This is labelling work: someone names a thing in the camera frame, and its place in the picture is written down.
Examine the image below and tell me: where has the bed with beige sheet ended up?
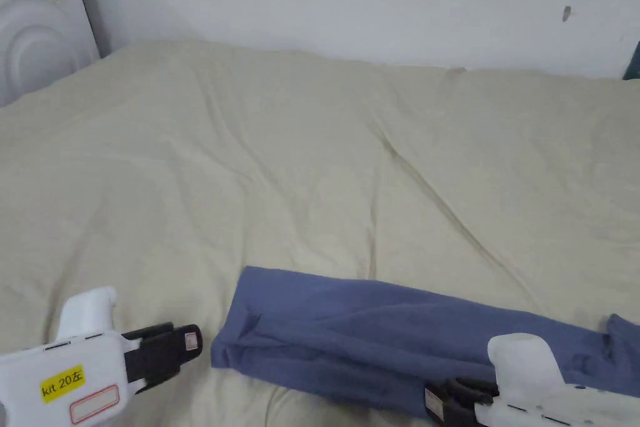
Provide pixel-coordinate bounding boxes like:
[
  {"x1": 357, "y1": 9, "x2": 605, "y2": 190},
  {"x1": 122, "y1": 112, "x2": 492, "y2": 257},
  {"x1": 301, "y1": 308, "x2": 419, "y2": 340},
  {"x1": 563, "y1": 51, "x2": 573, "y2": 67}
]
[{"x1": 0, "y1": 39, "x2": 640, "y2": 427}]

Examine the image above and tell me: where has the dark blue shirt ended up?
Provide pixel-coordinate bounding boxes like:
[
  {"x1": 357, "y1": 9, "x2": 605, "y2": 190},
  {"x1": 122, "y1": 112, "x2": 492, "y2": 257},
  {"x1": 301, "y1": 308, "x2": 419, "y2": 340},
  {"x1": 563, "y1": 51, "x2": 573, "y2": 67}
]
[{"x1": 209, "y1": 266, "x2": 640, "y2": 420}]

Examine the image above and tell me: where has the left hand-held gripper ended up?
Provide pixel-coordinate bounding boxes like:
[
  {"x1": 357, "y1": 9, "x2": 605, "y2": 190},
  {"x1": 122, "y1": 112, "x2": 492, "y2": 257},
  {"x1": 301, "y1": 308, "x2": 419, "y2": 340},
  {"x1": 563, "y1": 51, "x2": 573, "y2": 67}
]
[{"x1": 0, "y1": 286, "x2": 203, "y2": 427}]

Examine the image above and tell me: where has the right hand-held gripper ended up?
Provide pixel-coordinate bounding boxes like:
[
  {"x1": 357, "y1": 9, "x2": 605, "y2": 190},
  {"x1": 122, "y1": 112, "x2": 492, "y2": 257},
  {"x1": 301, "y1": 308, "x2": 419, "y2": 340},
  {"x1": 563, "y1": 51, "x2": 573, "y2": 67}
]
[{"x1": 424, "y1": 333, "x2": 640, "y2": 427}]

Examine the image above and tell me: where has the white washing machine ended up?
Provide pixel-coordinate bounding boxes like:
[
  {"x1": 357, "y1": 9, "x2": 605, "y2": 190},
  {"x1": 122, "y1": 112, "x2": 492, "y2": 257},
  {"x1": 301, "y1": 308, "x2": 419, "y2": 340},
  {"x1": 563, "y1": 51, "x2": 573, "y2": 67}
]
[{"x1": 0, "y1": 0, "x2": 102, "y2": 108}]

